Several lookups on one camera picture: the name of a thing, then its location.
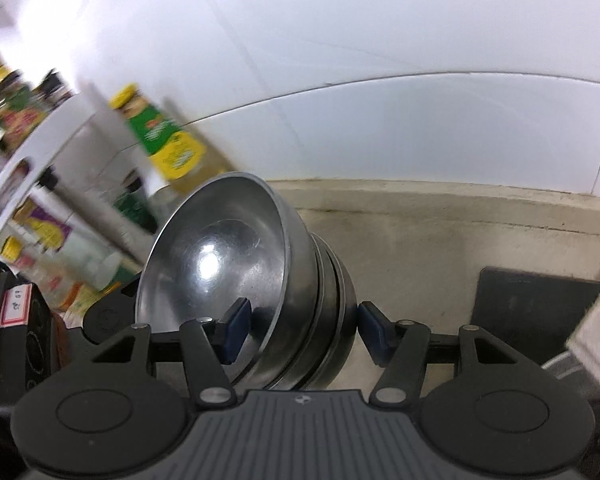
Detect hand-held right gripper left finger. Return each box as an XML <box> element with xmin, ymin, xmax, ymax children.
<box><xmin>91</xmin><ymin>297</ymin><xmax>253</xmax><ymax>408</ymax></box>

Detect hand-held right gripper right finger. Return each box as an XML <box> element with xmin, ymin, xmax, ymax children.
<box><xmin>357</xmin><ymin>301</ymin><xmax>523</xmax><ymax>408</ymax></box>

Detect stainless steel bowl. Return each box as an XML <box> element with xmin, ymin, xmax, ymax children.
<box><xmin>135</xmin><ymin>172</ymin><xmax>313</xmax><ymax>392</ymax></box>
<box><xmin>267</xmin><ymin>232</ymin><xmax>331</xmax><ymax>391</ymax></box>
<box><xmin>305</xmin><ymin>255</ymin><xmax>359</xmax><ymax>388</ymax></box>
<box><xmin>290</xmin><ymin>245</ymin><xmax>343</xmax><ymax>390</ymax></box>

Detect small yellow cap bottle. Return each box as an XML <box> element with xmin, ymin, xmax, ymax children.
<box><xmin>0</xmin><ymin>236</ymin><xmax>33</xmax><ymax>276</ymax></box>

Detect white plastic bottle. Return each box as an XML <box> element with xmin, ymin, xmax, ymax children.
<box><xmin>67</xmin><ymin>237</ymin><xmax>133</xmax><ymax>288</ymax></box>

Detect purple label bottle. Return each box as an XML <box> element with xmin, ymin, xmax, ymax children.
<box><xmin>14</xmin><ymin>199</ymin><xmax>77</xmax><ymax>253</ymax></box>

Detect black flat mat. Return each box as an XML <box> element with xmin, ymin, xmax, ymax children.
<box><xmin>470</xmin><ymin>266</ymin><xmax>600</xmax><ymax>357</ymax></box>

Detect dark green bottle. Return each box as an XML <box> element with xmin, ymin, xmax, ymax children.
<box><xmin>114</xmin><ymin>169</ymin><xmax>162</xmax><ymax>235</ymax></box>

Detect grey metal pot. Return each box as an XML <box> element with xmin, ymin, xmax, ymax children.
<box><xmin>540</xmin><ymin>350</ymin><xmax>600</xmax><ymax>413</ymax></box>

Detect yellow cap green label bottle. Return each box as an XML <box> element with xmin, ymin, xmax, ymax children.
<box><xmin>109</xmin><ymin>84</ymin><xmax>231</xmax><ymax>196</ymax></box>

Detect white condiment shelf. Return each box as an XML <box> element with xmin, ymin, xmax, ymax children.
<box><xmin>0</xmin><ymin>92</ymin><xmax>136</xmax><ymax>243</ymax></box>

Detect dark jars on shelf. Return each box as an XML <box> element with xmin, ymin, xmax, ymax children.
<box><xmin>0</xmin><ymin>51</ymin><xmax>48</xmax><ymax>153</ymax></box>

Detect dark jar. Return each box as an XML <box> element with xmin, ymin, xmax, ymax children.
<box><xmin>34</xmin><ymin>71</ymin><xmax>77</xmax><ymax>112</ymax></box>

